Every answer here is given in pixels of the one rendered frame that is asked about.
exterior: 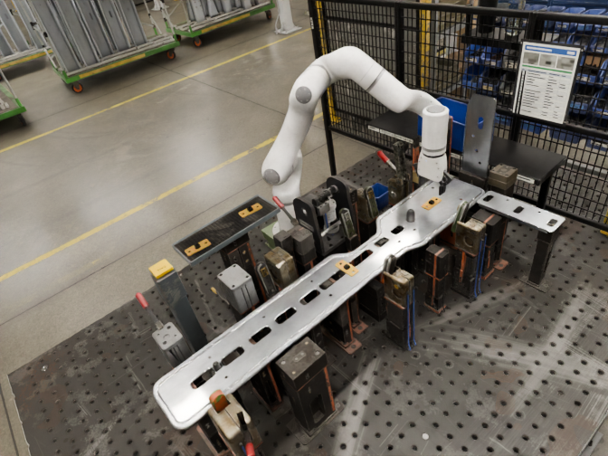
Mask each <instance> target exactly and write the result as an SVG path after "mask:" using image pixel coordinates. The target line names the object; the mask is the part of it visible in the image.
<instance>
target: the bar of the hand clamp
mask: <svg viewBox="0 0 608 456"><path fill-rule="evenodd" d="M392 147H393V149H394V160H395V166H396V172H397V177H400V178H401V179H402V180H403V176H405V180H403V184H404V181H405V182H408V175H407V169H406V163H405V156H404V152H405V151H406V150H407V148H408V146H407V144H403V142H402V141H397V142H396V143H394V144H393V145H392Z"/></svg>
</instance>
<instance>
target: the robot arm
mask: <svg viewBox="0 0 608 456"><path fill-rule="evenodd" d="M347 79H350V80H352V81H354V82H355V83H357V84H358V85H359V86H360V87H362V88H363V89H364V90H366V91H367V92H368V93H369V94H371V95H372V96H373V97H374V98H376V99H377V100H379V101H380V102H381V103H382V104H384V105H385V106H386V107H387V108H389V109H390V110H391V111H393V112H395V113H401V112H403V111H405V110H410V111H412V112H414V113H416V114H418V115H419V116H421V117H422V118H423V130H422V143H421V146H422V150H421V153H420V156H419V160H418V162H417V163H414V164H413V167H414V169H415V170H414V171H415V172H416V174H417V177H419V178H418V183H419V185H418V186H422V185H424V184H425V177H426V178H428V179H431V180H432V181H435V182H439V183H440V186H439V195H442V194H443V193H445V191H446V185H447V184H449V183H450V182H451V181H452V180H453V177H452V176H451V175H450V174H449V173H448V172H447V157H446V154H445V152H446V144H447V132H448V121H449V109H448V108H447V107H445V106H443V105H442V104H441V103H440V102H439V101H438V100H436V99H435V98H434V97H432V96H431V95H429V94H428V93H426V92H424V91H421V90H410V89H408V88H406V87H405V86H404V85H403V84H402V83H401V82H400V81H399V80H397V79H396V78H395V77H394V76H393V75H392V74H390V73H389V72H388V71H387V70H385V69H384V68H383V67H382V66H380V65H379V64H378V63H377V62H375V61H374V60H373V59H372V58H371V57H369V56H368V55H367V54H366V53H364V52H363V51H361V50H360V49H358V48H356V47H354V46H346V47H343V48H340V49H338V50H336V51H334V52H332V53H330V54H327V55H323V56H321V57H319V58H318V59H316V60H315V61H314V62H313V63H311V64H310V66H309V67H308V68H307V69H306V70H305V71H304V72H303V73H302V74H301V75H300V76H299V77H298V78H297V80H296V81H295V83H294V85H293V87H292V90H291V92H290V98H289V102H290V104H289V109H288V112H287V115H286V118H285V119H284V122H283V125H282V127H281V130H280V133H279V135H278V136H277V138H276V140H275V142H274V144H273V145H272V147H271V150H270V152H269V154H268V155H267V156H266V158H265V160H264V162H263V164H262V168H261V173H262V176H263V178H264V179H265V181H266V182H268V183H269V184H271V185H273V188H272V192H273V196H277V197H278V198H279V199H280V201H281V202H282V203H283V204H284V205H285V208H286V210H287V211H288V212H289V213H290V215H291V216H292V217H293V218H296V216H295V212H294V207H293V200H294V199H295V198H296V197H298V196H300V190H299V183H300V178H301V171H302V154H301V151H300V147H301V145H302V143H303V141H304V139H305V137H306V135H307V133H308V131H309V127H310V125H311V123H312V120H313V118H314V112H315V108H316V106H317V104H318V101H319V99H320V98H321V96H322V94H323V93H324V92H325V90H326V89H327V88H328V86H330V85H331V84H332V83H334V82H336V81H342V80H347ZM445 177H446V178H447V179H448V180H446V178H445ZM442 180H443V182H442ZM300 197H301V196H300ZM277 217H278V222H276V223H275V224H274V226H273V228H272V233H273V235H274V234H276V233H278V232H279V231H281V230H284V231H286V232H287V231H288V230H289V229H291V228H292V227H294V226H293V224H292V223H291V222H290V221H291V219H290V218H289V217H288V216H287V215H286V214H285V213H284V212H283V211H282V209H281V210H280V212H279V213H278V214H277Z"/></svg>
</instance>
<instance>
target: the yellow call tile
mask: <svg viewBox="0 0 608 456"><path fill-rule="evenodd" d="M148 269H149V270H150V271H151V273H152V274H153V275H154V276H155V277H156V278H157V279H159V278H160V277H162V276H163V275H165V274H167V273H168V272H170V271H171V270H173V269H174V268H173V266H172V265H171V264H170V263H169V262H168V261H167V260H166V259H164V260H162V261H160V262H158V263H156V264H155V265H153V266H151V267H150V268H148Z"/></svg>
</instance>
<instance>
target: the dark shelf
mask: <svg viewBox="0 0 608 456"><path fill-rule="evenodd" d="M366 128H367V129H370V130H373V131H375V132H378V133H381V134H385V135H387V136H390V137H393V138H398V139H401V140H403V141H405V142H408V143H411V144H412V143H413V139H414V138H415V137H417V136H419V135H418V114H415V113H412V112H408V111H403V112H401V113H395V112H393V111H391V110H388V111H387V112H386V113H384V114H382V115H380V116H379V117H377V118H375V119H373V120H371V121H369V122H367V123H366ZM451 157H454V158H457V159H459V160H462V152H460V151H459V150H456V149H454V148H452V149H451ZM566 160H567V156H565V155H561V154H558V153H555V152H551V151H548V150H544V149H542V148H538V147H532V146H529V145H526V144H522V143H518V142H516V141H512V140H509V139H505V138H500V137H496V136H493V139H492V141H491V149H490V156H489V170H492V169H493V168H494V167H496V166H497V165H498V164H503V165H507V166H512V167H515V168H517V169H518V176H517V179H518V180H521V181H524V182H527V183H530V184H532V185H537V186H539V185H541V184H542V183H543V182H544V181H546V180H547V179H548V178H549V177H550V176H551V175H552V174H554V173H555V171H556V170H557V169H558V168H559V167H561V166H562V165H563V164H564V163H565V162H566Z"/></svg>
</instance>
